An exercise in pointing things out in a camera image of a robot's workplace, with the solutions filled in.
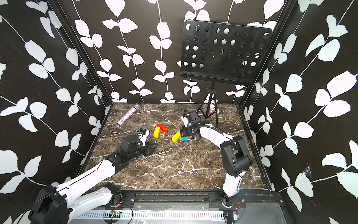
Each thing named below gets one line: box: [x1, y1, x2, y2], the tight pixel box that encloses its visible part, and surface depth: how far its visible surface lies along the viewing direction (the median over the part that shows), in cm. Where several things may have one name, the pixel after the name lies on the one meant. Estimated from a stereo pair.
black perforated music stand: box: [179, 19, 273, 126], surface depth 65 cm
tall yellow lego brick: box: [153, 126, 161, 139], surface depth 102 cm
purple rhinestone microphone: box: [116, 103, 141, 126], surface depth 113 cm
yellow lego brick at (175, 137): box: [171, 131, 182, 144], surface depth 100 cm
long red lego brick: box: [156, 124, 169, 133], surface depth 105 cm
